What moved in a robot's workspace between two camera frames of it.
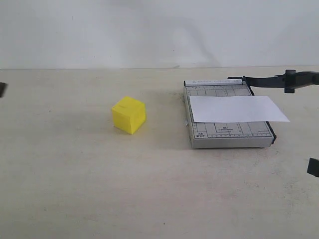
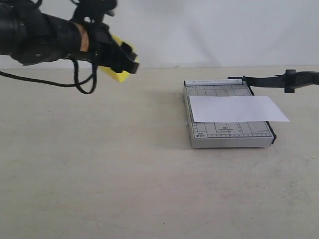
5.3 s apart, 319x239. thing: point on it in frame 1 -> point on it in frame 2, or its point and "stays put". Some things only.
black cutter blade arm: (289, 81) stays put
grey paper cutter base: (224, 135) stays put
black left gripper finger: (3, 87) -> (119, 58)
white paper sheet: (234, 108) stays put
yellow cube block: (129, 114) -> (118, 76)
